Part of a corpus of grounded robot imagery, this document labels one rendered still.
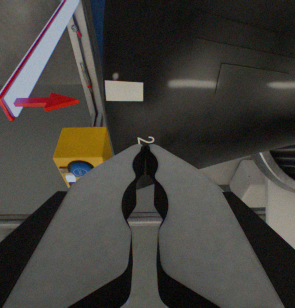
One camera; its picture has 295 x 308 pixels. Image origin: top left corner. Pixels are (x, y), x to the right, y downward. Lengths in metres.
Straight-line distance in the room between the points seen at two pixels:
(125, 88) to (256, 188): 0.69
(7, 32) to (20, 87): 1.39
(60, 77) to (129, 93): 1.48
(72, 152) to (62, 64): 1.18
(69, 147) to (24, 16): 1.16
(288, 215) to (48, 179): 0.91
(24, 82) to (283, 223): 0.47
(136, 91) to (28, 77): 0.12
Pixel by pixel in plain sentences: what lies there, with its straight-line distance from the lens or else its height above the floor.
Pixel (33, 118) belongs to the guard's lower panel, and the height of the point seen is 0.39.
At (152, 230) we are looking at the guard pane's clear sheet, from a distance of 0.90.
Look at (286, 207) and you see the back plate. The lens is 0.51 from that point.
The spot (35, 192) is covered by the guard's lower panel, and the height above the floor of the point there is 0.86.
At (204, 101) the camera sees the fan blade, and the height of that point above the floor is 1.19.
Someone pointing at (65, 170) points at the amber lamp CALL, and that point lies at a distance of 0.49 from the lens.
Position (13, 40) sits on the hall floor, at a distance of 1.65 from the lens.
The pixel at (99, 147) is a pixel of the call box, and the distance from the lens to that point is 0.47.
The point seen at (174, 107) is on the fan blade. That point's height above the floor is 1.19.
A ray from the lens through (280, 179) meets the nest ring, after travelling 0.45.
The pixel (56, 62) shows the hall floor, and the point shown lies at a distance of 1.62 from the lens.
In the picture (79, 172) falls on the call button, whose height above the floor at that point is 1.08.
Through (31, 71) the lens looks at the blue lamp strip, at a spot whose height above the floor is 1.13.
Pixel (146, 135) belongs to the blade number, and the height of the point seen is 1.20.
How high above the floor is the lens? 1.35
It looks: 40 degrees down
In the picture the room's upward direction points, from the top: 179 degrees clockwise
